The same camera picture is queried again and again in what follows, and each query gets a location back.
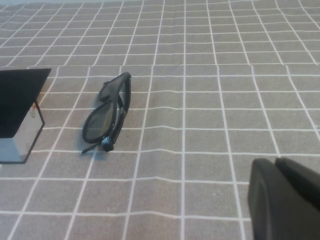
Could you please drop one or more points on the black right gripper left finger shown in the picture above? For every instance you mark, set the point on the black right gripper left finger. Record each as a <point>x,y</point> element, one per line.
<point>275,205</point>

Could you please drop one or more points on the black printed glasses case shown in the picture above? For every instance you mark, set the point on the black printed glasses case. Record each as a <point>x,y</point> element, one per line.
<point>17,100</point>

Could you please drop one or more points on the black sunglasses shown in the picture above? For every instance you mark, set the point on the black sunglasses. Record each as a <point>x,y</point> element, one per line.
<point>100,120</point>

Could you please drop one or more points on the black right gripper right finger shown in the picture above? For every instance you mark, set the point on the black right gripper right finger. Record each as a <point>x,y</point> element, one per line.
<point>302,175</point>

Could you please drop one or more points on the grey white-checked tablecloth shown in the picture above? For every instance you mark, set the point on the grey white-checked tablecloth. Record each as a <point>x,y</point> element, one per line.
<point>200,100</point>

